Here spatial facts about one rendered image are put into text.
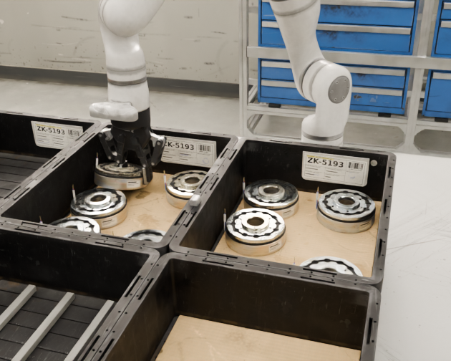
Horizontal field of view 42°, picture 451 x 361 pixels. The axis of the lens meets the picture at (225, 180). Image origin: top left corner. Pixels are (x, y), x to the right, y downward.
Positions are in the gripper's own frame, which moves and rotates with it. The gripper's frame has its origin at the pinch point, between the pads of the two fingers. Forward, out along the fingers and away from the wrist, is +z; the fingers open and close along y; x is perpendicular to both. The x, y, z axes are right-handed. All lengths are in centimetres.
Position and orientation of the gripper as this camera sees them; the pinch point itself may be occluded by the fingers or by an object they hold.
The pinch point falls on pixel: (135, 173)
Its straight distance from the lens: 116.2
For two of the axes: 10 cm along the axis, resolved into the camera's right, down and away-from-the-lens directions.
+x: -3.1, 4.5, -8.4
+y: -9.5, -1.4, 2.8
